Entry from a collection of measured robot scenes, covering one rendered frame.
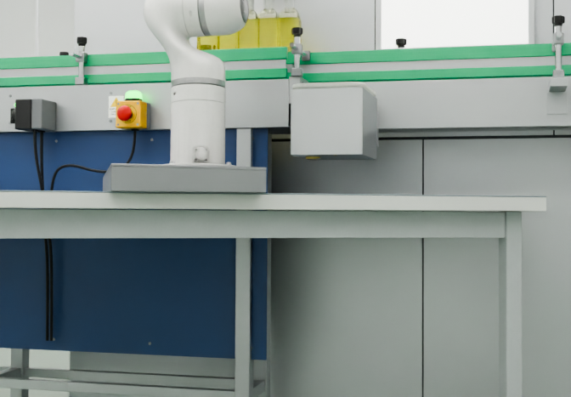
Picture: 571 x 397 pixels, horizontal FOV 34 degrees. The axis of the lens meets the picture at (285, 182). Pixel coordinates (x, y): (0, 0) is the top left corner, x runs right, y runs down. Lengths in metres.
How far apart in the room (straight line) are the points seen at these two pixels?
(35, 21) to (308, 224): 4.62
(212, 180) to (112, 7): 1.12
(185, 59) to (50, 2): 4.46
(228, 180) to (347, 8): 0.90
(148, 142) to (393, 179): 0.69
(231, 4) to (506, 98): 0.76
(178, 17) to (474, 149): 0.95
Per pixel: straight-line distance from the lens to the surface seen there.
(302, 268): 2.66
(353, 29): 2.64
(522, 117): 2.38
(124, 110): 2.40
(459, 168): 2.59
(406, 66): 2.44
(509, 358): 2.23
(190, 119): 2.00
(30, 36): 6.47
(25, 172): 2.65
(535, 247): 2.59
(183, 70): 2.02
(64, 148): 2.60
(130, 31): 2.87
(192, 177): 1.90
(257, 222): 2.01
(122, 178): 1.88
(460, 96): 2.40
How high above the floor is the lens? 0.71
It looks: 2 degrees up
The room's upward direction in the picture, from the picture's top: straight up
